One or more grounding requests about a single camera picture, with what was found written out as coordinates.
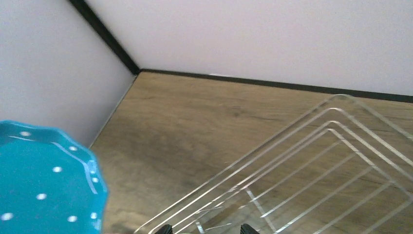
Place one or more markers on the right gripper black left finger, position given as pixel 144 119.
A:
pixel 165 229

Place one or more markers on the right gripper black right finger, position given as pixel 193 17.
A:
pixel 247 229

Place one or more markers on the blue polka dot plate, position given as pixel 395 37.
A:
pixel 49 183

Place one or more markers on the metal wire dish rack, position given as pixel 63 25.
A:
pixel 343 167

